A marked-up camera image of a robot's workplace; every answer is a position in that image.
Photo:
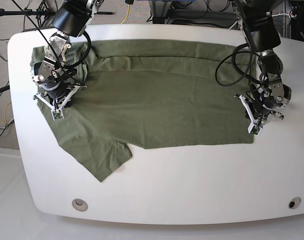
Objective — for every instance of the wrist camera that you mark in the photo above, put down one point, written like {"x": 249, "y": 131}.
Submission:
{"x": 254, "y": 129}
{"x": 57, "y": 114}

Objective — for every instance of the olive green T-shirt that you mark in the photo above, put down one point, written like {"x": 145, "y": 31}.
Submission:
{"x": 152, "y": 94}

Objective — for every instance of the table cable grommet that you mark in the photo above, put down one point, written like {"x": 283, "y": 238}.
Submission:
{"x": 79, "y": 205}
{"x": 294, "y": 203}

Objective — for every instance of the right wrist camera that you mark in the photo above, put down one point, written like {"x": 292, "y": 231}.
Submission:
{"x": 57, "y": 114}

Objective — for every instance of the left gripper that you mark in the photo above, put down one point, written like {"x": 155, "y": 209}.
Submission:
{"x": 257, "y": 113}

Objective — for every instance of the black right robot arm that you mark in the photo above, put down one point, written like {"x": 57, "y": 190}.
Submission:
{"x": 52, "y": 74}

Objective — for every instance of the right table cable grommet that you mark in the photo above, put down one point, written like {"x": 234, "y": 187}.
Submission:
{"x": 294, "y": 203}

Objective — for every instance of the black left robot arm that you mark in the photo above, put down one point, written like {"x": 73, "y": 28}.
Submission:
{"x": 266, "y": 94}

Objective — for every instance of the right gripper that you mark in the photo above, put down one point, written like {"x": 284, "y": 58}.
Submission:
{"x": 57, "y": 95}

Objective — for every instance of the black tripod stand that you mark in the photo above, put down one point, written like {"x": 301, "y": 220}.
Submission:
{"x": 11, "y": 13}

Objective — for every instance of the left table cable grommet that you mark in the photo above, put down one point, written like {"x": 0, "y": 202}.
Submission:
{"x": 79, "y": 205}

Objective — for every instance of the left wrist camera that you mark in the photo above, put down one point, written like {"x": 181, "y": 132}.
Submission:
{"x": 254, "y": 129}

